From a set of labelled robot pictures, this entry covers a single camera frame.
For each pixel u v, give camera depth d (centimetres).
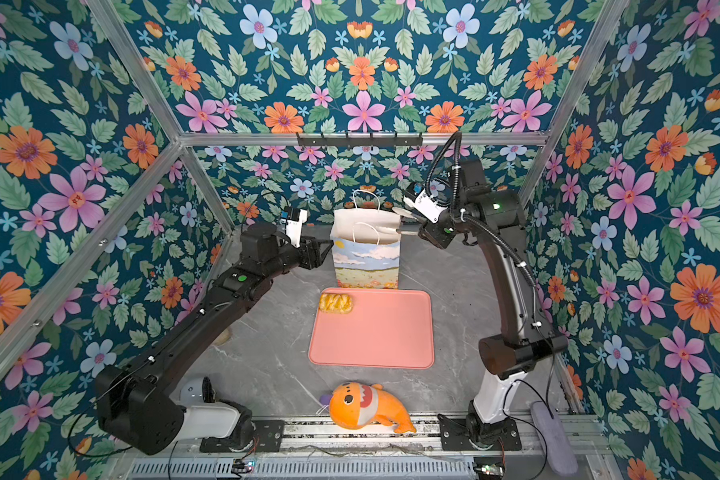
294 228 66
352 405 70
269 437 74
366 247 82
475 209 45
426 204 60
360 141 92
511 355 43
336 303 93
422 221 74
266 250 56
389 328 91
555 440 70
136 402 39
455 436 73
